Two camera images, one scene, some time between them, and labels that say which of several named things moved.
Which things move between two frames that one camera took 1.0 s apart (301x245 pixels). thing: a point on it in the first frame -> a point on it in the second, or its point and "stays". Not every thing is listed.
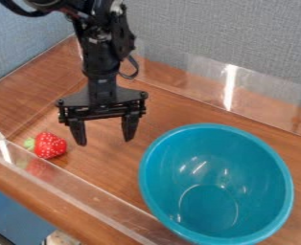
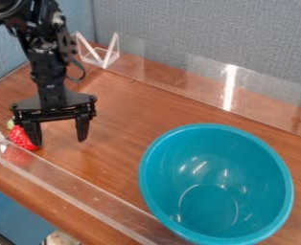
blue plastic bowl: [215, 184] stays
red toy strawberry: [46, 144] -> [18, 136]
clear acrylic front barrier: [44, 204] stays
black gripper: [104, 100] -> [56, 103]
